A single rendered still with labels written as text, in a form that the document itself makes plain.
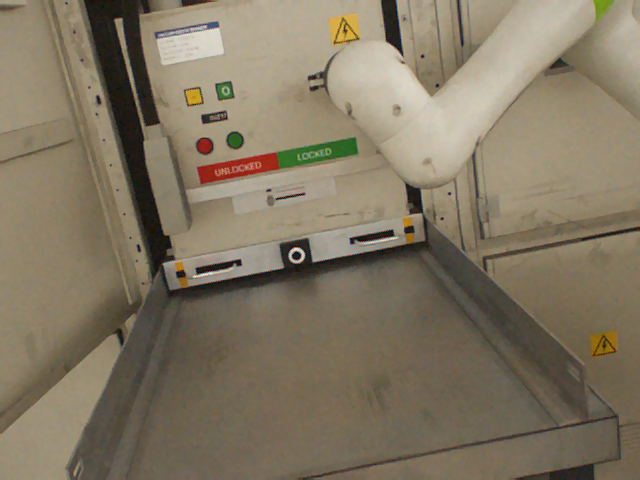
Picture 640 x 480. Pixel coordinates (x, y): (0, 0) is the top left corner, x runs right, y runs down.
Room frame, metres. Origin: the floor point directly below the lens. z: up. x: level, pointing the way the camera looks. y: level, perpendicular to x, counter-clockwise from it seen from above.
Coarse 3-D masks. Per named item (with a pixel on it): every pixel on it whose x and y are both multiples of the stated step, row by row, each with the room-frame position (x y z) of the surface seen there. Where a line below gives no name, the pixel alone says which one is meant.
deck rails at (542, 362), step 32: (448, 256) 1.11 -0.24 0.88; (160, 288) 1.20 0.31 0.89; (448, 288) 1.03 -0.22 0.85; (480, 288) 0.94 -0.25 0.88; (160, 320) 1.13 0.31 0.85; (480, 320) 0.89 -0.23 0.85; (512, 320) 0.81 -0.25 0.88; (128, 352) 0.89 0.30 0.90; (160, 352) 0.98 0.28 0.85; (512, 352) 0.77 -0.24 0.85; (544, 352) 0.71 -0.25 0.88; (128, 384) 0.85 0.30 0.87; (544, 384) 0.68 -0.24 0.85; (576, 384) 0.62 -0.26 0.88; (96, 416) 0.70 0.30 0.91; (128, 416) 0.79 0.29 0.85; (576, 416) 0.61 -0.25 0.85; (96, 448) 0.67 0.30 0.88; (128, 448) 0.71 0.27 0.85
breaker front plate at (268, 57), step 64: (256, 0) 1.27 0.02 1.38; (320, 0) 1.27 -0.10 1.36; (128, 64) 1.26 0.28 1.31; (192, 64) 1.27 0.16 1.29; (256, 64) 1.27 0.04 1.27; (320, 64) 1.27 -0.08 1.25; (192, 128) 1.27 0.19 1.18; (256, 128) 1.27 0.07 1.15; (320, 128) 1.27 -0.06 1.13; (256, 192) 1.27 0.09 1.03; (320, 192) 1.27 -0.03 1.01; (384, 192) 1.28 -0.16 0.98
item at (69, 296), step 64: (0, 0) 1.10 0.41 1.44; (0, 64) 1.10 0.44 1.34; (0, 128) 1.06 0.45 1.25; (64, 128) 1.19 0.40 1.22; (0, 192) 1.01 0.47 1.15; (64, 192) 1.16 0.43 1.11; (0, 256) 0.97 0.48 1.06; (64, 256) 1.11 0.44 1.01; (128, 256) 1.26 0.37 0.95; (0, 320) 0.93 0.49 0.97; (64, 320) 1.06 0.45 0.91; (0, 384) 0.89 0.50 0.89
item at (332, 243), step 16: (416, 208) 1.31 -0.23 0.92; (368, 224) 1.26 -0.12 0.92; (384, 224) 1.26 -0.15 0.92; (416, 224) 1.27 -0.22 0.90; (272, 240) 1.27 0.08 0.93; (288, 240) 1.26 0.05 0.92; (320, 240) 1.26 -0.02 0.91; (336, 240) 1.26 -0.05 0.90; (352, 240) 1.26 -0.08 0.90; (368, 240) 1.26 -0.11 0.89; (416, 240) 1.27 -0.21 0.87; (192, 256) 1.26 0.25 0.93; (208, 256) 1.25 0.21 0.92; (224, 256) 1.25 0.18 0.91; (240, 256) 1.25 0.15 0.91; (256, 256) 1.26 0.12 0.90; (272, 256) 1.26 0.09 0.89; (320, 256) 1.26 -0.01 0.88; (336, 256) 1.26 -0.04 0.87; (176, 272) 1.25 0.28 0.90; (240, 272) 1.25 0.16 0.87; (256, 272) 1.26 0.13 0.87
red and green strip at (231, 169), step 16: (320, 144) 1.27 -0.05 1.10; (336, 144) 1.27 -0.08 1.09; (352, 144) 1.27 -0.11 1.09; (240, 160) 1.27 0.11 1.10; (256, 160) 1.27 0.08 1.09; (272, 160) 1.27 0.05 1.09; (288, 160) 1.27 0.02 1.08; (304, 160) 1.27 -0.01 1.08; (320, 160) 1.27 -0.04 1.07; (208, 176) 1.26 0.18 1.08; (224, 176) 1.27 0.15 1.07
